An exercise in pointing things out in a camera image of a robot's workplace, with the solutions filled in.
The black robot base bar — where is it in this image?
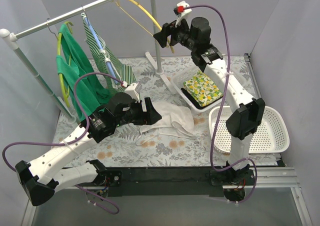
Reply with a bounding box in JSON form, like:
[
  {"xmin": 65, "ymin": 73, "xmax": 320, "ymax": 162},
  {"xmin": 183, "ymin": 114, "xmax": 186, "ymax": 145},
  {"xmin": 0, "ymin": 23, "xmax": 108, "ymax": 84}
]
[{"xmin": 107, "ymin": 166, "xmax": 254, "ymax": 198}]

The light blue plastic hanger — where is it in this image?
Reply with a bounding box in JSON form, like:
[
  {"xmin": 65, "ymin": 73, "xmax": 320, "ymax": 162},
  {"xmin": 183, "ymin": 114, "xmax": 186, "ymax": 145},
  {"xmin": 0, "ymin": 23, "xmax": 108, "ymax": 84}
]
[{"xmin": 81, "ymin": 6, "xmax": 121, "ymax": 80}]

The white oval perforated basket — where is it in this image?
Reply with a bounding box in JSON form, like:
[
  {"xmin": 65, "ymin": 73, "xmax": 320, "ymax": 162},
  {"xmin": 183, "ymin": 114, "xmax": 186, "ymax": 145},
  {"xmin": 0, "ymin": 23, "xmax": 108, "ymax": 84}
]
[{"xmin": 214, "ymin": 106, "xmax": 290, "ymax": 154}]

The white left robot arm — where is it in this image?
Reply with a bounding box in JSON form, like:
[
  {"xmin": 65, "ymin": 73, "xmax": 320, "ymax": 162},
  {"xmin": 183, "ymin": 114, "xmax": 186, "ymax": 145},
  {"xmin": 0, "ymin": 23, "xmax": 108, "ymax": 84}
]
[{"xmin": 15, "ymin": 92, "xmax": 162, "ymax": 206}]

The yellow plastic hanger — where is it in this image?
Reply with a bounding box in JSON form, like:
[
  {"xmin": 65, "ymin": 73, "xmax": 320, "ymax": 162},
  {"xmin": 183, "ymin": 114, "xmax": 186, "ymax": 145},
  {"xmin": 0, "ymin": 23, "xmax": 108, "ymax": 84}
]
[{"xmin": 113, "ymin": 0, "xmax": 176, "ymax": 54}]

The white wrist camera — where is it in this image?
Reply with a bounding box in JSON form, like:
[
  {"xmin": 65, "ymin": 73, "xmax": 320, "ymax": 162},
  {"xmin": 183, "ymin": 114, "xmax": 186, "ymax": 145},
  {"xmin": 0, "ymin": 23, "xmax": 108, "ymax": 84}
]
[
  {"xmin": 124, "ymin": 82, "xmax": 142, "ymax": 102},
  {"xmin": 173, "ymin": 0, "xmax": 192, "ymax": 28}
]

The white metal clothes rack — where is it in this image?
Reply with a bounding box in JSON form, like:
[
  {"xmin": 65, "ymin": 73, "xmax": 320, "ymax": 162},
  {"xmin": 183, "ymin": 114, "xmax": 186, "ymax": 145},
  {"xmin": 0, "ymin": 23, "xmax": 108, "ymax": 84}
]
[{"xmin": 0, "ymin": 0, "xmax": 177, "ymax": 125}]

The lemon print folded cloth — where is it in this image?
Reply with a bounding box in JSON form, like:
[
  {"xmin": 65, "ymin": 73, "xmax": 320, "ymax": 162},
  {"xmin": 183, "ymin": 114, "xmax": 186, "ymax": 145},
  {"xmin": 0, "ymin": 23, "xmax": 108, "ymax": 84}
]
[{"xmin": 183, "ymin": 70, "xmax": 223, "ymax": 107}]

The lime green plastic hanger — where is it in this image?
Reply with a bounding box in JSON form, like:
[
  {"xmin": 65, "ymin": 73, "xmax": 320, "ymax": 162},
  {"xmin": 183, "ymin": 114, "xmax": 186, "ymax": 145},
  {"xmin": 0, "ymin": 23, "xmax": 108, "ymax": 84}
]
[{"xmin": 46, "ymin": 18, "xmax": 75, "ymax": 108}]

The white rectangular plastic basket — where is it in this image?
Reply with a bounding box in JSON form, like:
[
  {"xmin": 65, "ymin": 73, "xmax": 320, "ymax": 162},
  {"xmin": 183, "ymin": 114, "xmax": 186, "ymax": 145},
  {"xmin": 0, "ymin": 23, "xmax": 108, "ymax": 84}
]
[{"xmin": 170, "ymin": 65, "xmax": 247, "ymax": 113}]

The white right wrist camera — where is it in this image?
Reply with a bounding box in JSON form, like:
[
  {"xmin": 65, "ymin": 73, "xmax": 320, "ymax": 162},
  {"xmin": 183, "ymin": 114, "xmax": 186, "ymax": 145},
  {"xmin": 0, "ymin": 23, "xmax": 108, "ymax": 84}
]
[{"xmin": 173, "ymin": 0, "xmax": 192, "ymax": 28}]

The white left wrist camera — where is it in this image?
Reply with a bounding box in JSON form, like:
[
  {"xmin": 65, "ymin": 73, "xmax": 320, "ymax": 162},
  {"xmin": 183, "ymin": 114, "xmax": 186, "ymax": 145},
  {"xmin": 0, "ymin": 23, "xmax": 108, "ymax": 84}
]
[{"xmin": 124, "ymin": 82, "xmax": 142, "ymax": 102}]

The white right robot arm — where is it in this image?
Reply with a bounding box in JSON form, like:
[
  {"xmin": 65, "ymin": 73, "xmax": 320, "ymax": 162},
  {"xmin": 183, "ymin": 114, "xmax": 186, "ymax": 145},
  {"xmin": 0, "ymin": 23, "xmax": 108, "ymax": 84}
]
[{"xmin": 153, "ymin": 17, "xmax": 266, "ymax": 185}]

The green white striped tank top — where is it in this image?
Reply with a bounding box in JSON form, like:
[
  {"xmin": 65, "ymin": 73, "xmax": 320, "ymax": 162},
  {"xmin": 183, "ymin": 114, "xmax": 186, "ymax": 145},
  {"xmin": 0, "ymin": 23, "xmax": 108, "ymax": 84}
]
[{"xmin": 81, "ymin": 12, "xmax": 139, "ymax": 95}]

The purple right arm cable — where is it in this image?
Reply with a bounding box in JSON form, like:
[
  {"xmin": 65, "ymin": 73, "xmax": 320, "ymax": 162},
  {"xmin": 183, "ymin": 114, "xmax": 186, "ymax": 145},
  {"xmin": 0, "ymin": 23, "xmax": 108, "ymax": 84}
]
[{"xmin": 183, "ymin": 4, "xmax": 258, "ymax": 203}]

